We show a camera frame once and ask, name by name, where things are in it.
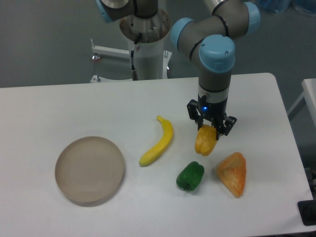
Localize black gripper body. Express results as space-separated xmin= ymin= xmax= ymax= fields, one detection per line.
xmin=197 ymin=93 xmax=228 ymax=127

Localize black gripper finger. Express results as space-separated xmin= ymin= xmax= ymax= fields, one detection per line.
xmin=212 ymin=116 xmax=237 ymax=140
xmin=187 ymin=99 xmax=204 ymax=130

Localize yellow bell pepper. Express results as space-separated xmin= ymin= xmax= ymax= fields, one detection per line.
xmin=195 ymin=124 xmax=217 ymax=156

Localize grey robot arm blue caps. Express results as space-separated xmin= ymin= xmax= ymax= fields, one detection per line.
xmin=96 ymin=0 xmax=261 ymax=136

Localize green bell pepper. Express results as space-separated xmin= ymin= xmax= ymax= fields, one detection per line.
xmin=176 ymin=161 xmax=204 ymax=191

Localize yellow banana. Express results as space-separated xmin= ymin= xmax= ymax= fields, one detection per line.
xmin=139 ymin=116 xmax=174 ymax=167

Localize orange yellow bread wedge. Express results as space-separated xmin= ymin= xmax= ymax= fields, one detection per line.
xmin=216 ymin=152 xmax=246 ymax=198

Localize white side table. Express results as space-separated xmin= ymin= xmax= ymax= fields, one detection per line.
xmin=287 ymin=79 xmax=316 ymax=123

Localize black device at table edge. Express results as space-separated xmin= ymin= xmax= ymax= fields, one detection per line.
xmin=297 ymin=199 xmax=316 ymax=226

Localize beige round plate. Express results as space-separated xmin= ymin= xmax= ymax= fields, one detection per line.
xmin=55 ymin=136 xmax=125 ymax=206

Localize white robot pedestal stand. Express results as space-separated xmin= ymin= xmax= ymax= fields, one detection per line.
xmin=91 ymin=8 xmax=172 ymax=80

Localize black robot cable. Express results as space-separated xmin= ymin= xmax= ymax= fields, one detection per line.
xmin=129 ymin=32 xmax=143 ymax=81

